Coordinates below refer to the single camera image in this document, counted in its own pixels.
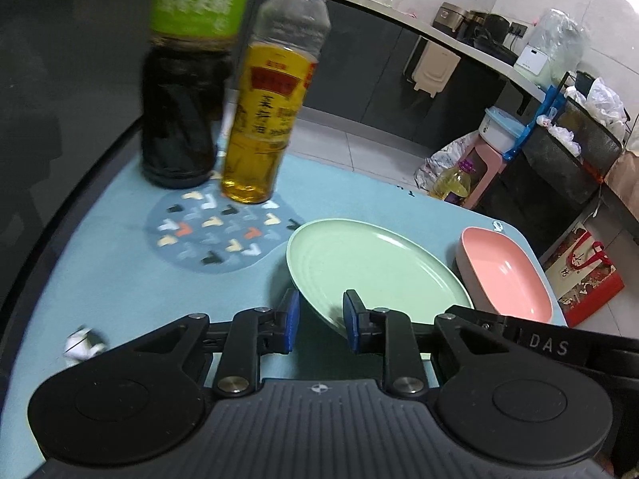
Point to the oil bottle yellow label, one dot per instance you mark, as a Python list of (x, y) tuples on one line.
[(259, 134)]

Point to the black air fryer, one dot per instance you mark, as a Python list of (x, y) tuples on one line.
[(491, 35)]

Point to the white kitchen countertop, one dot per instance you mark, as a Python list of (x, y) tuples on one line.
[(389, 8)]

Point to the red gift bag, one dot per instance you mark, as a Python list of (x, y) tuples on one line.
[(594, 289)]

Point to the crinkled clear bag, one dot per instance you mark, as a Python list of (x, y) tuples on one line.
[(439, 157)]

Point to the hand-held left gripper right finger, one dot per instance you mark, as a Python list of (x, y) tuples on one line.
[(350, 322)]

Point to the rice cooker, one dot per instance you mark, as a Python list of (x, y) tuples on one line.
[(448, 19)]

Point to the pink square plate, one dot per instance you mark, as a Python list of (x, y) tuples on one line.
[(504, 274)]

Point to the beige hanging bin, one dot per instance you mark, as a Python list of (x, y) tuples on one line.
[(435, 67)]

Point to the dark vinegar bottle green label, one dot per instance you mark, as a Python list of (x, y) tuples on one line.
[(174, 134)]

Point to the round patterned coaster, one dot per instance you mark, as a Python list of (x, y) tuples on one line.
[(199, 254)]

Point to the large cooking oil bottle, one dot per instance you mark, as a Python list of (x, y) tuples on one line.
[(452, 184)]

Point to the white plastic bag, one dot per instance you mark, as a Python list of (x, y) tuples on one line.
[(606, 105), (564, 137)]

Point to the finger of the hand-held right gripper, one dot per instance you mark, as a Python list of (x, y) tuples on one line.
[(482, 315)]

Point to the pink plastic stool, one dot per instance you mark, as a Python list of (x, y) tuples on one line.
[(491, 159)]

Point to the light blue tablecloth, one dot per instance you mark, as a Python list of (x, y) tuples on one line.
[(100, 259)]

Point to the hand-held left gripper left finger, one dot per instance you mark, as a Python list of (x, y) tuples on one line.
[(292, 324)]

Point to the light green plate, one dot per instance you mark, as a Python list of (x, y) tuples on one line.
[(374, 269)]

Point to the black mesh cart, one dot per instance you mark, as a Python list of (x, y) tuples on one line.
[(549, 174)]

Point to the white container blue lid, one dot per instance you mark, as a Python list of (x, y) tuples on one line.
[(499, 129)]

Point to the white crumpled paper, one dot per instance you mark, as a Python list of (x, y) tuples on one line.
[(82, 345)]

